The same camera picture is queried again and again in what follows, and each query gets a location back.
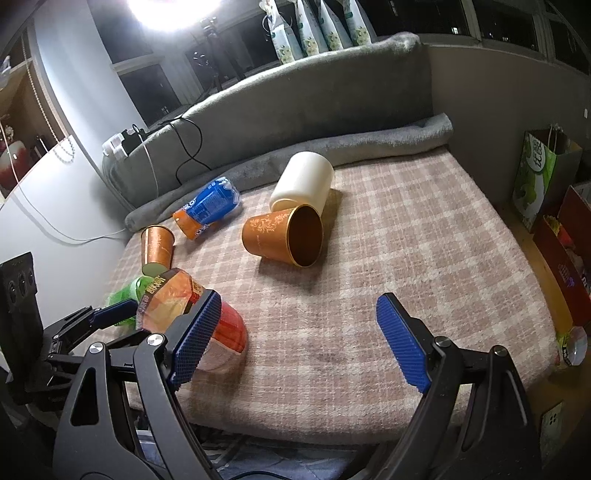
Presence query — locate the rolled grey blanket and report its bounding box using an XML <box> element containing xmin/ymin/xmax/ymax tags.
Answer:
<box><xmin>124</xmin><ymin>113</ymin><xmax>454</xmax><ymax>233</ymax></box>

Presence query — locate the green plastic bottle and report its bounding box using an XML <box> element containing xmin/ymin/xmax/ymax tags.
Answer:
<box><xmin>107</xmin><ymin>275</ymin><xmax>155</xmax><ymax>329</ymax></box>

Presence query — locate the green paper bag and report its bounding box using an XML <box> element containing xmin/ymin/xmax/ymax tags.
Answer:
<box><xmin>512</xmin><ymin>124</ymin><xmax>583</xmax><ymax>233</ymax></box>

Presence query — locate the wall socket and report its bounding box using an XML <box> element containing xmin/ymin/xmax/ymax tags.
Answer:
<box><xmin>540</xmin><ymin>401</ymin><xmax>567</xmax><ymax>439</ymax></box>

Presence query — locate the orange red snack packet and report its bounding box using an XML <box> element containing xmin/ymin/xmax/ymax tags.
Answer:
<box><xmin>136</xmin><ymin>269</ymin><xmax>249</xmax><ymax>374</ymax></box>

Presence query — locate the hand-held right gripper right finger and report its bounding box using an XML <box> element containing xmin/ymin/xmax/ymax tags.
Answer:
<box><xmin>374</xmin><ymin>292</ymin><xmax>543</xmax><ymax>480</ymax></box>

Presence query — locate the red and white jar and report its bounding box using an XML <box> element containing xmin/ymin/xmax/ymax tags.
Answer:
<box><xmin>0</xmin><ymin>138</ymin><xmax>31</xmax><ymax>191</ymax></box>

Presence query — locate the blue snack packet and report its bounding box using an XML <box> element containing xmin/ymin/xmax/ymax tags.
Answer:
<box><xmin>173</xmin><ymin>176</ymin><xmax>242</xmax><ymax>241</ymax></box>

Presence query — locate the wooden shelf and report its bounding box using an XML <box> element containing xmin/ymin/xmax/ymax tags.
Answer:
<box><xmin>0</xmin><ymin>23</ymin><xmax>71</xmax><ymax>200</ymax></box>

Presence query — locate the round shiny container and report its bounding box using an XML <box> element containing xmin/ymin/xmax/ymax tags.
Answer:
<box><xmin>555</xmin><ymin>325</ymin><xmax>590</xmax><ymax>368</ymax></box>

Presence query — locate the white bead strand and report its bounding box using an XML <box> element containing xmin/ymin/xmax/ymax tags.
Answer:
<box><xmin>21</xmin><ymin>37</ymin><xmax>78</xmax><ymax>163</ymax></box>

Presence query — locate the grey padded backrest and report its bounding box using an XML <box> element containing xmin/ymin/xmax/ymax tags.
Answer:
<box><xmin>102</xmin><ymin>32</ymin><xmax>435</xmax><ymax>208</ymax></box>

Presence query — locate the red cardboard box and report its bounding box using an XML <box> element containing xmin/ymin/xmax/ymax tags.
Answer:
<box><xmin>533</xmin><ymin>182</ymin><xmax>591</xmax><ymax>326</ymax></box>

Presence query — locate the white power strip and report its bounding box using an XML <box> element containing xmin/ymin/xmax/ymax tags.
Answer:
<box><xmin>102</xmin><ymin>130</ymin><xmax>149</xmax><ymax>160</ymax></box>

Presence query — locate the white cup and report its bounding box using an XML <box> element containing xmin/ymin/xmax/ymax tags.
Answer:
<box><xmin>270</xmin><ymin>151</ymin><xmax>335</xmax><ymax>217</ymax></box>

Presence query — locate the black cable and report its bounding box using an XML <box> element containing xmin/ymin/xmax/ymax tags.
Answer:
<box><xmin>172</xmin><ymin>115</ymin><xmax>205</xmax><ymax>186</ymax></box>

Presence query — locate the bright round lamp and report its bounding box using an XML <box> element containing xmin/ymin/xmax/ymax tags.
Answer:
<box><xmin>124</xmin><ymin>0</ymin><xmax>223</xmax><ymax>34</ymax></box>

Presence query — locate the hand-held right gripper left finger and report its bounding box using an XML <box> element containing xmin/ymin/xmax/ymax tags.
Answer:
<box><xmin>53</xmin><ymin>290</ymin><xmax>223</xmax><ymax>480</ymax></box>

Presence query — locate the white cable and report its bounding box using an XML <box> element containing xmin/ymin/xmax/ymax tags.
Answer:
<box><xmin>9</xmin><ymin>134</ymin><xmax>160</xmax><ymax>243</ymax></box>

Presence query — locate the black tripod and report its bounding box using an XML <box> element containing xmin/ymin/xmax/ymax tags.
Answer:
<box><xmin>191</xmin><ymin>16</ymin><xmax>246</xmax><ymax>90</ymax></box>

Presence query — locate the large orange patterned cup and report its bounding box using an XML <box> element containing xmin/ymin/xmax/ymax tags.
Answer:
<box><xmin>241</xmin><ymin>205</ymin><xmax>324</xmax><ymax>268</ymax></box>

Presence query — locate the plaid bed mat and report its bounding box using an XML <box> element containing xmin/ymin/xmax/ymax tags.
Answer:
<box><xmin>107</xmin><ymin>150</ymin><xmax>559</xmax><ymax>437</ymax></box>

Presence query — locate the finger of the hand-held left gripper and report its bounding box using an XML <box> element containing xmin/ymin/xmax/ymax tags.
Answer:
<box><xmin>44</xmin><ymin>298</ymin><xmax>140</xmax><ymax>346</ymax></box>

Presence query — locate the small orange patterned cup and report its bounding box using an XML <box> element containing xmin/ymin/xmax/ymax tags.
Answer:
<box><xmin>141</xmin><ymin>224</ymin><xmax>177</xmax><ymax>276</ymax></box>

